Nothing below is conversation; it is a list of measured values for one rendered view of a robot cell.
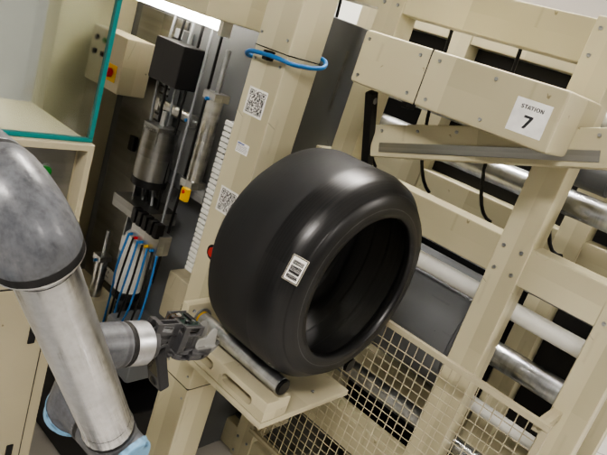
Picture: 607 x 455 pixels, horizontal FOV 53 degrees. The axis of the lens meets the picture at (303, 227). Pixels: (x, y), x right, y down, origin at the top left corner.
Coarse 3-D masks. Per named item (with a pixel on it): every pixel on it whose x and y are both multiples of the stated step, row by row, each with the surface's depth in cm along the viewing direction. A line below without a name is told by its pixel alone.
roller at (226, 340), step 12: (204, 312) 171; (216, 324) 166; (228, 336) 163; (228, 348) 162; (240, 348) 159; (240, 360) 158; (252, 360) 156; (252, 372) 156; (264, 372) 153; (276, 372) 153; (276, 384) 150; (288, 384) 152
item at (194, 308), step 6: (192, 300) 169; (198, 300) 170; (204, 300) 172; (186, 306) 167; (192, 306) 167; (198, 306) 169; (204, 306) 170; (210, 306) 172; (192, 312) 168; (198, 312) 169; (210, 312) 173; (216, 318) 176
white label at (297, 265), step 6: (294, 258) 131; (300, 258) 131; (288, 264) 132; (294, 264) 131; (300, 264) 131; (306, 264) 131; (288, 270) 132; (294, 270) 131; (300, 270) 131; (282, 276) 132; (288, 276) 132; (294, 276) 131; (300, 276) 131; (294, 282) 131
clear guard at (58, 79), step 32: (0, 0) 136; (32, 0) 140; (64, 0) 145; (96, 0) 151; (0, 32) 138; (32, 32) 143; (64, 32) 149; (96, 32) 154; (0, 64) 141; (32, 64) 146; (64, 64) 152; (96, 64) 158; (0, 96) 144; (32, 96) 150; (64, 96) 156; (96, 96) 162; (32, 128) 153; (64, 128) 159
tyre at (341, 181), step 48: (288, 192) 139; (336, 192) 137; (384, 192) 143; (240, 240) 140; (288, 240) 133; (336, 240) 135; (384, 240) 179; (240, 288) 139; (288, 288) 133; (336, 288) 187; (384, 288) 179; (240, 336) 149; (288, 336) 138; (336, 336) 176
